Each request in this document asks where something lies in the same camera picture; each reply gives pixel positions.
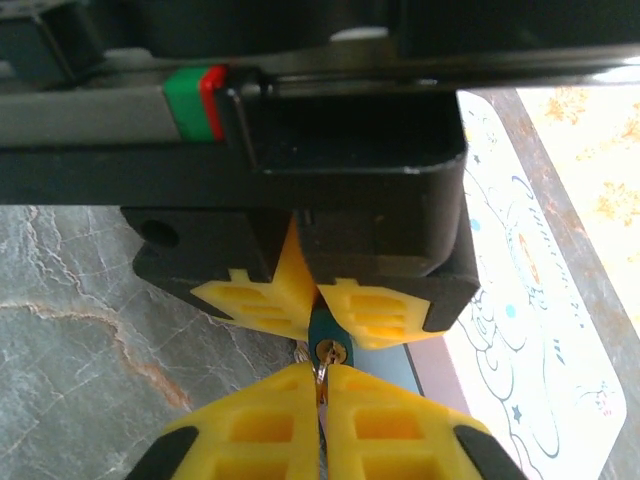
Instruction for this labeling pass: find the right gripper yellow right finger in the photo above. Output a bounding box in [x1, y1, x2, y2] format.
[319, 363, 522, 480]

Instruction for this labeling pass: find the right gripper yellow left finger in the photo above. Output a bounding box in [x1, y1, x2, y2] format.
[123, 360, 322, 480]

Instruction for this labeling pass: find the small metal key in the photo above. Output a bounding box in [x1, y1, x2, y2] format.
[310, 342, 335, 404]

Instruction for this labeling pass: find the white cartoon printed card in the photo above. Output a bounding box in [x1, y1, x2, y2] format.
[399, 88, 629, 480]

